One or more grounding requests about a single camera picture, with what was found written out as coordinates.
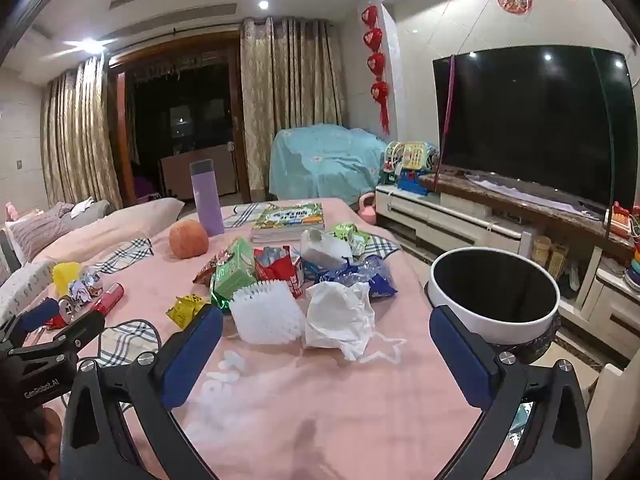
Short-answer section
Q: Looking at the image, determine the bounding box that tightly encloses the red hanging knot decoration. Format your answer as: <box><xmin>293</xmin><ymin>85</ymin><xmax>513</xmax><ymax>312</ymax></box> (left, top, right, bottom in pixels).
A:
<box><xmin>361</xmin><ymin>5</ymin><xmax>392</xmax><ymax>136</ymax></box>

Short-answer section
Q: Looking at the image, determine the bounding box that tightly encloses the white side cabinet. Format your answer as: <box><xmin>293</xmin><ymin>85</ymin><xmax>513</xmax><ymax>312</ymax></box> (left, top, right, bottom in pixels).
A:
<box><xmin>585</xmin><ymin>360</ymin><xmax>640</xmax><ymax>480</ymax></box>

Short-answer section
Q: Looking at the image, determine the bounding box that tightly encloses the blue toy cash register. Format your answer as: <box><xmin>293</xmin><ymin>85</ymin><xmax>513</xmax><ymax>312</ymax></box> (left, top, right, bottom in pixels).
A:
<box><xmin>397</xmin><ymin>170</ymin><xmax>431</xmax><ymax>196</ymax></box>

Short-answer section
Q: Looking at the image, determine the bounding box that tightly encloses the white patterned cushion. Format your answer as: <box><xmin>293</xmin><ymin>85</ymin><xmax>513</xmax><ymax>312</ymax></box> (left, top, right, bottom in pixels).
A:
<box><xmin>0</xmin><ymin>259</ymin><xmax>56</xmax><ymax>323</ymax></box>

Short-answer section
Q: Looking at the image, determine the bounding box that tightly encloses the orange apple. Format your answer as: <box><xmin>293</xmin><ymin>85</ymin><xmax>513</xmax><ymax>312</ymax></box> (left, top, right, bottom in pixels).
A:
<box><xmin>168</xmin><ymin>221</ymin><xmax>209</xmax><ymax>260</ymax></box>

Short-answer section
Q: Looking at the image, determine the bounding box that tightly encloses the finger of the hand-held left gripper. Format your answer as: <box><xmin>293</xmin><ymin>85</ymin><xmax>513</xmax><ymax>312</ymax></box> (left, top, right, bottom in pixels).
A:
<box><xmin>10</xmin><ymin>310</ymin><xmax>106</xmax><ymax>358</ymax></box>
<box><xmin>0</xmin><ymin>298</ymin><xmax>61</xmax><ymax>348</ymax></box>

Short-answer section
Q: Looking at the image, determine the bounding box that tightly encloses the white foam fruit net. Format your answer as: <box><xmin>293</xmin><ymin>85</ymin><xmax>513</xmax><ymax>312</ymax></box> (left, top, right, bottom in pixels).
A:
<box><xmin>229</xmin><ymin>280</ymin><xmax>307</xmax><ymax>345</ymax></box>

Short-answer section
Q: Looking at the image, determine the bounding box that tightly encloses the red snack packet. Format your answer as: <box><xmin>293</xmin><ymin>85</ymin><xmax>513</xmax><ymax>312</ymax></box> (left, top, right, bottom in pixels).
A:
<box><xmin>254</xmin><ymin>245</ymin><xmax>305</xmax><ymax>298</ymax></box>

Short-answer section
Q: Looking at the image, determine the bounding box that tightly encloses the white cloth under television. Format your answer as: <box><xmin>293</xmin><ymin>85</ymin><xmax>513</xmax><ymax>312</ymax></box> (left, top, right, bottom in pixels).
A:
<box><xmin>470</xmin><ymin>175</ymin><xmax>606</xmax><ymax>216</ymax></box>

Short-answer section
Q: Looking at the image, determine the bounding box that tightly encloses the crumpled patterned wrapper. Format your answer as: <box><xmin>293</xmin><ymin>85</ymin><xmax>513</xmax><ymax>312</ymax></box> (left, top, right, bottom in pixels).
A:
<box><xmin>67</xmin><ymin>267</ymin><xmax>103</xmax><ymax>306</ymax></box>

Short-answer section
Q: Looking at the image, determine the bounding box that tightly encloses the yellow patterned carton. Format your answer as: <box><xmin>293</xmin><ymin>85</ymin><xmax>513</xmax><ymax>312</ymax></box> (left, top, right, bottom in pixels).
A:
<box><xmin>547</xmin><ymin>242</ymin><xmax>570</xmax><ymax>281</ymax></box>

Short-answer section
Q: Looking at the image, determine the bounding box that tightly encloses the rainbow stacking ring toy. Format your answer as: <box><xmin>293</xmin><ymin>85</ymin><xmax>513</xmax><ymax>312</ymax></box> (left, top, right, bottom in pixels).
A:
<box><xmin>622</xmin><ymin>245</ymin><xmax>640</xmax><ymax>291</ymax></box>

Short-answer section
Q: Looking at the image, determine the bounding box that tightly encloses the thick white-edged book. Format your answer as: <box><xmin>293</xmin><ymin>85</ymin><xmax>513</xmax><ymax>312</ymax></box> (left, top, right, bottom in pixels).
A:
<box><xmin>250</xmin><ymin>227</ymin><xmax>326</xmax><ymax>245</ymax></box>

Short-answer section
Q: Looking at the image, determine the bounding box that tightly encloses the white tissue paper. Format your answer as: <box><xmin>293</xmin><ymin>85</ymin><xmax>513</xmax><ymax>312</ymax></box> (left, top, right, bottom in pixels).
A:
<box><xmin>301</xmin><ymin>281</ymin><xmax>376</xmax><ymax>361</ymax></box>

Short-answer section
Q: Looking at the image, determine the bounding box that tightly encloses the white television cabinet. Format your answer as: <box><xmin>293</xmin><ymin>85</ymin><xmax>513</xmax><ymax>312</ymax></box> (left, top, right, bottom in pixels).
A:
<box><xmin>375</xmin><ymin>172</ymin><xmax>640</xmax><ymax>361</ymax></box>

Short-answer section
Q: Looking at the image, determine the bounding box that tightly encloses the yellow wrapper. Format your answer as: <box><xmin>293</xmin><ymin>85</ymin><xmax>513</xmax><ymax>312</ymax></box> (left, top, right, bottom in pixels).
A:
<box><xmin>166</xmin><ymin>295</ymin><xmax>206</xmax><ymax>330</ymax></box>

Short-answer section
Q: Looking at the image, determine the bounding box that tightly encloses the blue plastic bag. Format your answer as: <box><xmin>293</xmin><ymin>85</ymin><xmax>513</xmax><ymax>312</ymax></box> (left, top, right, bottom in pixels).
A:
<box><xmin>305</xmin><ymin>255</ymin><xmax>398</xmax><ymax>306</ymax></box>

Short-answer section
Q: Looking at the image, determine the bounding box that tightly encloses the yellow plastic object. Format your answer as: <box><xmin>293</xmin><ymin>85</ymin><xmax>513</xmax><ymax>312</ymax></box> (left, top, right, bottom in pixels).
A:
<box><xmin>52</xmin><ymin>261</ymin><xmax>81</xmax><ymax>297</ymax></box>

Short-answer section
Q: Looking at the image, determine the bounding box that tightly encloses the striped pink pillow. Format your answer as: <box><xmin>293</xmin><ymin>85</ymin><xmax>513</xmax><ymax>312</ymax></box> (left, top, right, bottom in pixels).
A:
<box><xmin>7</xmin><ymin>203</ymin><xmax>76</xmax><ymax>261</ymax></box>

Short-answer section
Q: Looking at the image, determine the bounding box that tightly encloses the purple bottle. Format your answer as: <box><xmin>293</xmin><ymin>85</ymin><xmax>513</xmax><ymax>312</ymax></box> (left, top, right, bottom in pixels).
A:
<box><xmin>190</xmin><ymin>159</ymin><xmax>226</xmax><ymax>237</ymax></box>

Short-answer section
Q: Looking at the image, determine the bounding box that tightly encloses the brown cabinet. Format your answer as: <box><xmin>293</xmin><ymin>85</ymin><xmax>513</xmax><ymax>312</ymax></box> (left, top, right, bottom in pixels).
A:
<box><xmin>159</xmin><ymin>142</ymin><xmax>236</xmax><ymax>198</ymax></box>

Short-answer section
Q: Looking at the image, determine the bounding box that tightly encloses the large green snack packet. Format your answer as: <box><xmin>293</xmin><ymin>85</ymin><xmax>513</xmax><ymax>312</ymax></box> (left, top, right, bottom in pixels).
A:
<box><xmin>210</xmin><ymin>237</ymin><xmax>258</xmax><ymax>313</ymax></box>

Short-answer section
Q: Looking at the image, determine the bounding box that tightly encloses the grey cushion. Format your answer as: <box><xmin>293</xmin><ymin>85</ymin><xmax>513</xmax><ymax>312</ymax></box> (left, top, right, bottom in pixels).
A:
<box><xmin>60</xmin><ymin>199</ymin><xmax>111</xmax><ymax>231</ymax></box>

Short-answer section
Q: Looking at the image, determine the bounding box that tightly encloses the purple plastic object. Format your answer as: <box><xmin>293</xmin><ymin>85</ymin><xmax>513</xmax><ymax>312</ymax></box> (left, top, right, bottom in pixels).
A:
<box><xmin>132</xmin><ymin>175</ymin><xmax>161</xmax><ymax>201</ymax></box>

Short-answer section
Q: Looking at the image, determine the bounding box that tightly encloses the yellow green toy phone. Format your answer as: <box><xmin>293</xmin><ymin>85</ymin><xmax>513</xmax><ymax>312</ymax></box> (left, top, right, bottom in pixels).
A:
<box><xmin>384</xmin><ymin>140</ymin><xmax>441</xmax><ymax>181</ymax></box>

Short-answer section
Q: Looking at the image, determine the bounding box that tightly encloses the beige curtain beside wall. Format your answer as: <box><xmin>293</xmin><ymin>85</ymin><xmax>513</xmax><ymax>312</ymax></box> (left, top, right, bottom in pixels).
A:
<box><xmin>240</xmin><ymin>16</ymin><xmax>346</xmax><ymax>201</ymax></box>

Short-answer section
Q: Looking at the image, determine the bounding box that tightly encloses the red toy telephone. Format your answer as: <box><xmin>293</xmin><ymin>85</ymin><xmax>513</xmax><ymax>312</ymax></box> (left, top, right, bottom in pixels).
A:
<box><xmin>607</xmin><ymin>201</ymin><xmax>640</xmax><ymax>241</ymax></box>

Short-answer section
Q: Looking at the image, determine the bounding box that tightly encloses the stack of yellow jars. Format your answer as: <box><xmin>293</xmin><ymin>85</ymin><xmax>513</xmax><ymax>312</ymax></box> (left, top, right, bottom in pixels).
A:
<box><xmin>531</xmin><ymin>235</ymin><xmax>551</xmax><ymax>266</ymax></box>

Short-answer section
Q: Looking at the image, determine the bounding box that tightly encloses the bright ceiling lamp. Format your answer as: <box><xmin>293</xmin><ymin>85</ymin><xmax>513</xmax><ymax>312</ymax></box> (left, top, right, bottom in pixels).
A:
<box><xmin>75</xmin><ymin>37</ymin><xmax>108</xmax><ymax>56</ymax></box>

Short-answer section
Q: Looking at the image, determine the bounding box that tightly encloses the pink sofa blanket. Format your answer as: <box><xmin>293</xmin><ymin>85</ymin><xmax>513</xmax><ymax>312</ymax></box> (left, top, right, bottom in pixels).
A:
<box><xmin>30</xmin><ymin>197</ymin><xmax>186</xmax><ymax>266</ymax></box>

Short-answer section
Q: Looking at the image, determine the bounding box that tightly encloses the person's left hand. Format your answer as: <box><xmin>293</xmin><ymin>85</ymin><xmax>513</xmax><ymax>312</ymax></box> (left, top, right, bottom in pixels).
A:
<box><xmin>30</xmin><ymin>406</ymin><xmax>63</xmax><ymax>466</ymax></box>

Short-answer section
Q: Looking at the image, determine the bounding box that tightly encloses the small green white packet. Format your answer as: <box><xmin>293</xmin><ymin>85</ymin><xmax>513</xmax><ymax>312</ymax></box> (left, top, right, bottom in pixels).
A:
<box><xmin>332</xmin><ymin>222</ymin><xmax>371</xmax><ymax>256</ymax></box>

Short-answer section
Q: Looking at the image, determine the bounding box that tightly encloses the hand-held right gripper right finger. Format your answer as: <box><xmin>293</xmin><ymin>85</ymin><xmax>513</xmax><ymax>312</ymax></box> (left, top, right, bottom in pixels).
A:
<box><xmin>429</xmin><ymin>305</ymin><xmax>593</xmax><ymax>480</ymax></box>

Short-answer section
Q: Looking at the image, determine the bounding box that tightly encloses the beige curtain beside sofa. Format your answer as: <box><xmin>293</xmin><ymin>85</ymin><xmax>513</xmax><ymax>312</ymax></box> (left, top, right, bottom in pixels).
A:
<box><xmin>40</xmin><ymin>55</ymin><xmax>123</xmax><ymax>211</ymax></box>

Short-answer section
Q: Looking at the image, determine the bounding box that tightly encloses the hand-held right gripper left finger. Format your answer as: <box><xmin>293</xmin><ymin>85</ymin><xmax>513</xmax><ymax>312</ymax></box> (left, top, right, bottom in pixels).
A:
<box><xmin>60</xmin><ymin>304</ymin><xmax>224</xmax><ymax>480</ymax></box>

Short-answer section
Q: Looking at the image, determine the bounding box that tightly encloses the black flat television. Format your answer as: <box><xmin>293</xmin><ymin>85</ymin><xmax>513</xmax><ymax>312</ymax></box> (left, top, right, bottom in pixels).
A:
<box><xmin>432</xmin><ymin>45</ymin><xmax>632</xmax><ymax>211</ymax></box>

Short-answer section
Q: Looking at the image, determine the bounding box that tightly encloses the wooden frame glass door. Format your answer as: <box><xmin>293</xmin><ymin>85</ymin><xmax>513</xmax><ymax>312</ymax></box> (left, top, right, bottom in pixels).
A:
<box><xmin>107</xmin><ymin>30</ymin><xmax>251</xmax><ymax>206</ymax></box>

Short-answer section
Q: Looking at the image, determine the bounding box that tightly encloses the pink kettlebell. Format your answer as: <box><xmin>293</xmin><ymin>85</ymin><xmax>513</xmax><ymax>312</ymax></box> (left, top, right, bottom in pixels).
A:
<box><xmin>359</xmin><ymin>192</ymin><xmax>378</xmax><ymax>225</ymax></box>

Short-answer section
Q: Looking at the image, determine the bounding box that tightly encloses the teal cloth-covered furniture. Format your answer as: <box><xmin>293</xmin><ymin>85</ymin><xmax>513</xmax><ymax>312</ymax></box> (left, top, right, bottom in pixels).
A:
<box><xmin>269</xmin><ymin>126</ymin><xmax>388</xmax><ymax>201</ymax></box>

